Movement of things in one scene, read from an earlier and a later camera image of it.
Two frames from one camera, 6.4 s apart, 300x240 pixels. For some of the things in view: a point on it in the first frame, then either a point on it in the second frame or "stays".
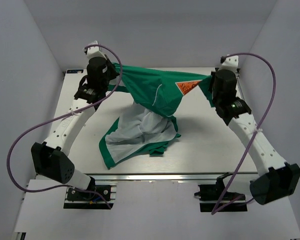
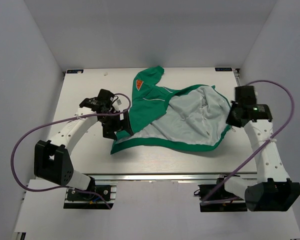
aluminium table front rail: (193, 176) stays
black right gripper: (214, 73) → (229, 120)
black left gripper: (113, 73) → (108, 132)
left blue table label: (74, 71) stays
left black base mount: (76, 199) stays
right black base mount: (209, 194) stays
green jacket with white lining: (150, 125) → (194, 118)
